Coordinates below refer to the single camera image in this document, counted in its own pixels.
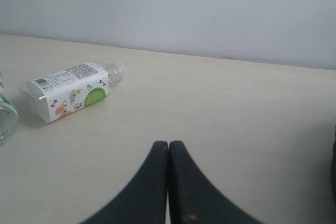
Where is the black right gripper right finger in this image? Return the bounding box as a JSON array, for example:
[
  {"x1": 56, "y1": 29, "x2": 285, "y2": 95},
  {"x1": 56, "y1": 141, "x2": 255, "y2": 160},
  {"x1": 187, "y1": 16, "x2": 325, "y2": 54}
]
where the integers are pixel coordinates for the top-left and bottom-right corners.
[{"x1": 169, "y1": 141, "x2": 260, "y2": 224}]

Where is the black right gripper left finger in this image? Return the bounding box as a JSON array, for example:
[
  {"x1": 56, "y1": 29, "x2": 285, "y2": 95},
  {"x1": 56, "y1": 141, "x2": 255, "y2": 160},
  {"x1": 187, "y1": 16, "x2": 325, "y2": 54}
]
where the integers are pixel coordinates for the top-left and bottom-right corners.
[{"x1": 83, "y1": 141, "x2": 168, "y2": 224}]

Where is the white cartoon label bottle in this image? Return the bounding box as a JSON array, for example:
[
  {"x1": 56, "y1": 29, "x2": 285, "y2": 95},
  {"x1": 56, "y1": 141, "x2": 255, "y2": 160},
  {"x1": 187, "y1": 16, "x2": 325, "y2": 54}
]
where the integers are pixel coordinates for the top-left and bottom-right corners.
[{"x1": 19, "y1": 61, "x2": 127, "y2": 124}]

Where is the green lime label bottle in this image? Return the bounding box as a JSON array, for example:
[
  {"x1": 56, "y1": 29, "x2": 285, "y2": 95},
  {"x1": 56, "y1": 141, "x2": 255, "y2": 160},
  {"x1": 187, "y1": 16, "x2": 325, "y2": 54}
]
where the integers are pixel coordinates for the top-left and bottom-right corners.
[{"x1": 1, "y1": 73, "x2": 19, "y2": 145}]

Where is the black jacket sleeve forearm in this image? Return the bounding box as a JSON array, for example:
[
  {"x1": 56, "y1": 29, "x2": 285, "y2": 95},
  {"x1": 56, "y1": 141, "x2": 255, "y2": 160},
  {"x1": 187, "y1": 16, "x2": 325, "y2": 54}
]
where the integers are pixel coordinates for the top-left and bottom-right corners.
[{"x1": 329, "y1": 124, "x2": 336, "y2": 190}]

